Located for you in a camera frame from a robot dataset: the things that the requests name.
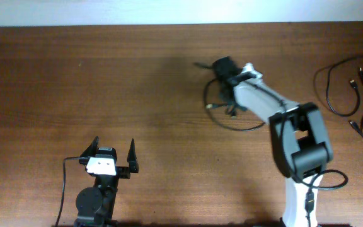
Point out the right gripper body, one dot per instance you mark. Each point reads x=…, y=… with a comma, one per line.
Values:
x=220, y=65

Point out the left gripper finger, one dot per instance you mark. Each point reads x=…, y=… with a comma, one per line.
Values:
x=132, y=158
x=91, y=149

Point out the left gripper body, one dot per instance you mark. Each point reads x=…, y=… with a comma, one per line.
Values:
x=121, y=173

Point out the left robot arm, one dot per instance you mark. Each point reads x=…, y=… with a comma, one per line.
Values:
x=95, y=204

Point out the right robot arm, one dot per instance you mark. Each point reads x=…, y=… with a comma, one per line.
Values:
x=300, y=143

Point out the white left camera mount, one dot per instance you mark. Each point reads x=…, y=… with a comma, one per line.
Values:
x=101, y=166

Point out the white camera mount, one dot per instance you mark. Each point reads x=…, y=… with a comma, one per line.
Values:
x=249, y=70
x=101, y=166

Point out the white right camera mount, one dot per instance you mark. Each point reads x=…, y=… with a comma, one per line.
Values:
x=249, y=70

